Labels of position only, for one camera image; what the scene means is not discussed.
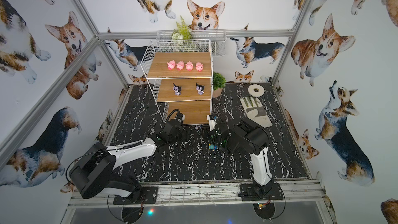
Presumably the teal small toy figure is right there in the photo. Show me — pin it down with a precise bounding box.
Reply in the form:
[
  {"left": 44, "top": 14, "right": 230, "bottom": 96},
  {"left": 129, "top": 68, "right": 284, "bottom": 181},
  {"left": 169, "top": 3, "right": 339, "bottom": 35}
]
[{"left": 209, "top": 144, "right": 218, "bottom": 150}]

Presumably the black purple kuromi figure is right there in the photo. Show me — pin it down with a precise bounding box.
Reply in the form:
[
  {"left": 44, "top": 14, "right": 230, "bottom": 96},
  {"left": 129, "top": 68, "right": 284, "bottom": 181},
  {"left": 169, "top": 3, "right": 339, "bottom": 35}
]
[
  {"left": 173, "top": 84, "right": 182, "bottom": 96},
  {"left": 196, "top": 83, "right": 205, "bottom": 95}
]

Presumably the pink pig toy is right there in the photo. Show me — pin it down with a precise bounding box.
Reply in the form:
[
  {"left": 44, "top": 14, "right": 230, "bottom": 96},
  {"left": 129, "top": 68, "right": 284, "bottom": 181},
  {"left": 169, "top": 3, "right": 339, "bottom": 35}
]
[
  {"left": 185, "top": 61, "right": 193, "bottom": 71},
  {"left": 176, "top": 61, "right": 184, "bottom": 71},
  {"left": 167, "top": 60, "right": 176, "bottom": 70},
  {"left": 195, "top": 62, "right": 204, "bottom": 72}
]

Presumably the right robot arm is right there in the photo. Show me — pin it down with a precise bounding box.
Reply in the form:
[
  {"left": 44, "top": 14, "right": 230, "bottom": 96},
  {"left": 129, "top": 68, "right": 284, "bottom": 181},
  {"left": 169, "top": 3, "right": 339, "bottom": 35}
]
[{"left": 207, "top": 115, "right": 273, "bottom": 195}]

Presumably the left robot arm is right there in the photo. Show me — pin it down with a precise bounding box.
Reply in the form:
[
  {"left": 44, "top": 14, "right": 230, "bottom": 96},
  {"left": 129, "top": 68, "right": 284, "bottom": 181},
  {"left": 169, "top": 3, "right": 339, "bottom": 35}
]
[{"left": 69, "top": 109, "right": 188, "bottom": 203}]

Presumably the white and grey work glove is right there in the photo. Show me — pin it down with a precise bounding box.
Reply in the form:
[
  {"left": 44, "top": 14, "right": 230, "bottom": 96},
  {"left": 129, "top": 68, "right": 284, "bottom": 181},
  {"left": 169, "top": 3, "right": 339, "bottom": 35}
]
[{"left": 240, "top": 97, "right": 272, "bottom": 128}]

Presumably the small potted green plant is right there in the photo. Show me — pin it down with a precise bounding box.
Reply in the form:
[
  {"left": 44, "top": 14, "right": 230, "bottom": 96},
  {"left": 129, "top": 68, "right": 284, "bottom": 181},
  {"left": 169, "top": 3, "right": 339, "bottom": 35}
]
[{"left": 212, "top": 73, "right": 226, "bottom": 98}]

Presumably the white tape roll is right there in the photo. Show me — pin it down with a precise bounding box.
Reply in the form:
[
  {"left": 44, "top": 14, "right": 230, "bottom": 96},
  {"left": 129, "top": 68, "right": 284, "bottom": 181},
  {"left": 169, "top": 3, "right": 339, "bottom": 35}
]
[{"left": 248, "top": 84, "right": 265, "bottom": 97}]

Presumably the green fern plant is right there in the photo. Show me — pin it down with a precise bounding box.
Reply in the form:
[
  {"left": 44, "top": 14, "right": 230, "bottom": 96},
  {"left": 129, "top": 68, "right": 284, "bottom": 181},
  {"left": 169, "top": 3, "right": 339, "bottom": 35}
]
[{"left": 171, "top": 16, "right": 193, "bottom": 40}]

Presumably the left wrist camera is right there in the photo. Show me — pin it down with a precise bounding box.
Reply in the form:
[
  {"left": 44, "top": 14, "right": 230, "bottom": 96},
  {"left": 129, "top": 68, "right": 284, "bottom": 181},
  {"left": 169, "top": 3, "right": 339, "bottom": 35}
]
[{"left": 175, "top": 112, "right": 185, "bottom": 125}]

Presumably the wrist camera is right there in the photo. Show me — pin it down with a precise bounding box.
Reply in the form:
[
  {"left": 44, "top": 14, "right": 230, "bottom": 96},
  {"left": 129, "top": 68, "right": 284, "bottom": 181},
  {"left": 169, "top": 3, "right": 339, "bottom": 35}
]
[
  {"left": 207, "top": 115, "right": 217, "bottom": 131},
  {"left": 175, "top": 112, "right": 185, "bottom": 125}
]

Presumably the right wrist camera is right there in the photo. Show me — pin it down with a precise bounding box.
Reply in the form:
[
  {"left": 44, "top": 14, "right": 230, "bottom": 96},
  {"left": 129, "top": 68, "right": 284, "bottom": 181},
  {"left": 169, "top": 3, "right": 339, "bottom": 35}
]
[{"left": 207, "top": 115, "right": 217, "bottom": 131}]

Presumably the white wire three-tier shelf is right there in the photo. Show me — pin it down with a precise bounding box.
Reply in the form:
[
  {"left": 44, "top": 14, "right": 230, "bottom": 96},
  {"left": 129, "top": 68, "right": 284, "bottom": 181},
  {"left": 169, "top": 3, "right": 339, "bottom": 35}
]
[{"left": 141, "top": 39, "right": 214, "bottom": 125}]

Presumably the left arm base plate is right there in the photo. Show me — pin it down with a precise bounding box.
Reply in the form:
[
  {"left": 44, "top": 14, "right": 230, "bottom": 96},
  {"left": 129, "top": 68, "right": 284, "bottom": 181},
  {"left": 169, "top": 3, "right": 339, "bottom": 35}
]
[{"left": 113, "top": 187, "right": 158, "bottom": 205}]

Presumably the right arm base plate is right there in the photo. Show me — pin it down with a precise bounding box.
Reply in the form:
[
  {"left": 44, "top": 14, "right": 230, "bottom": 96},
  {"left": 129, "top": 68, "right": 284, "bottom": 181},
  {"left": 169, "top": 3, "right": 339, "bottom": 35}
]
[{"left": 238, "top": 181, "right": 285, "bottom": 201}]

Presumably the white wire wall basket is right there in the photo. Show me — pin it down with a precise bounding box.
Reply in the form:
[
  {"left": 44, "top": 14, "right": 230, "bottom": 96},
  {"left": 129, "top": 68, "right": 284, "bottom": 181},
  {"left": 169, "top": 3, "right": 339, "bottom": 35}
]
[{"left": 157, "top": 30, "right": 227, "bottom": 57}]

